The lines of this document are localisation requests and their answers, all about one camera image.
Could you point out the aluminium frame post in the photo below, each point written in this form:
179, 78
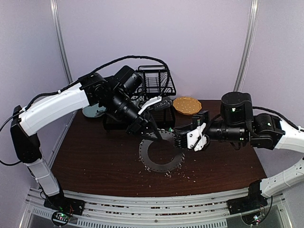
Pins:
248, 45
60, 41

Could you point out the black wire dish rack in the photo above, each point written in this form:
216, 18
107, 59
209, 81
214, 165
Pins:
156, 83

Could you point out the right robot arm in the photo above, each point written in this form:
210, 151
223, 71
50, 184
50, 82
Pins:
237, 125

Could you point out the right aluminium frame post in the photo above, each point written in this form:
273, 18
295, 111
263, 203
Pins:
248, 45

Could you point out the aluminium front rail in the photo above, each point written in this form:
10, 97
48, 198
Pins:
192, 211

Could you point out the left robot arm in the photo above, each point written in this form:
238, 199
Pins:
112, 92

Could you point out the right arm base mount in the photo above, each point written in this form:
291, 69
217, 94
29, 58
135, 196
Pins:
244, 204

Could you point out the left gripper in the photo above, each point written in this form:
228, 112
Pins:
139, 126

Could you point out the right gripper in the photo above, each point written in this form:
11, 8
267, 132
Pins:
181, 139

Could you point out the left aluminium frame post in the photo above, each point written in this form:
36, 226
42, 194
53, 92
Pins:
60, 41

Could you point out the yellow dotted plate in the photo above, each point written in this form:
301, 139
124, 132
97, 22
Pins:
187, 105

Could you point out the metal keyring disc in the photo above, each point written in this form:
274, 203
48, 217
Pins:
160, 155

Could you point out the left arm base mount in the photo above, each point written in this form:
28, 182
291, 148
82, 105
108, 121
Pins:
64, 204

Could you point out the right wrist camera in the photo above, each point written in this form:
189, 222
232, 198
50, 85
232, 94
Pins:
196, 140

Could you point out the light blue ceramic plate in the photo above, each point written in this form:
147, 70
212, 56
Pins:
93, 111

